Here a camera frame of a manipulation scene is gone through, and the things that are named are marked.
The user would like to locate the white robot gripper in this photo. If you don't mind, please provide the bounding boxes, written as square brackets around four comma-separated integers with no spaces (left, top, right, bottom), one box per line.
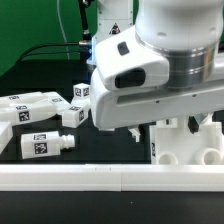
[90,27,224,142]

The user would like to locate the white tagged bar part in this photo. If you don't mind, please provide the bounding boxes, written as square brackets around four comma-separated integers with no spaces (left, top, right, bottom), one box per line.
[0,101,57,126]

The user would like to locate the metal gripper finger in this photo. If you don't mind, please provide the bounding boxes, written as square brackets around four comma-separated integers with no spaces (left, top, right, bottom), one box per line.
[188,113,211,134]

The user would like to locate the black cables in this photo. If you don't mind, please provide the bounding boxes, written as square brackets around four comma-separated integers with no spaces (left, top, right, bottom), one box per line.
[16,40,93,64]

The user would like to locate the white left fence block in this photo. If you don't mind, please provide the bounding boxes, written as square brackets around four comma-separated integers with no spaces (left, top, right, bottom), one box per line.
[0,122,13,154]

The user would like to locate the rear white tagged cube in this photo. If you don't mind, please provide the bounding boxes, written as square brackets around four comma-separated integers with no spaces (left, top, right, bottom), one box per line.
[73,83,90,99]

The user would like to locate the thin white cable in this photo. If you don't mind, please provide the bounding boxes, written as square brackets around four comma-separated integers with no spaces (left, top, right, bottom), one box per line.
[56,0,72,61]

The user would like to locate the white long chair back part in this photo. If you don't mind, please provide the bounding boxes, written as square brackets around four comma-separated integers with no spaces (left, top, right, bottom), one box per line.
[0,92,71,115]

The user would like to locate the white front fence rail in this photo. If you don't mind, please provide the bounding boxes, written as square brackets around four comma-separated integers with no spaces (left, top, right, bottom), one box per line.
[0,164,224,192]

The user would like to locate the white chair seat part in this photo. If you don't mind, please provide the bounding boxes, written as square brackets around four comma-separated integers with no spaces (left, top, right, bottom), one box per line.
[149,115,224,165]

